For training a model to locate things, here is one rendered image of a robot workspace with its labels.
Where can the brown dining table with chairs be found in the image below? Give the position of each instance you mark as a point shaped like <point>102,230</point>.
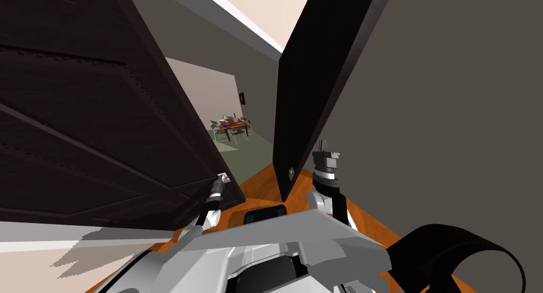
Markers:
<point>232,125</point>

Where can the dark picture on wall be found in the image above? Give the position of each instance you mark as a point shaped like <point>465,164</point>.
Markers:
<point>242,98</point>

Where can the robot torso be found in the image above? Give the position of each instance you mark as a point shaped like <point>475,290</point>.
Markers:
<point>275,235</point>

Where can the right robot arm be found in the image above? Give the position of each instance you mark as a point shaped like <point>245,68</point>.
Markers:
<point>418,247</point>

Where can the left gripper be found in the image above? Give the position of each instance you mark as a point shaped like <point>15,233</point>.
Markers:
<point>218,185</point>

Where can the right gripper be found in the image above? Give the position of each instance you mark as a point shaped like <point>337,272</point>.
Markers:
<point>326,160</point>

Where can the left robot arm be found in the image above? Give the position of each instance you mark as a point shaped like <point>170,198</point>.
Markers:
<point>211,216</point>

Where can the dark brown door leaf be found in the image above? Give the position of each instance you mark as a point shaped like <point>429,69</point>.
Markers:
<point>85,115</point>

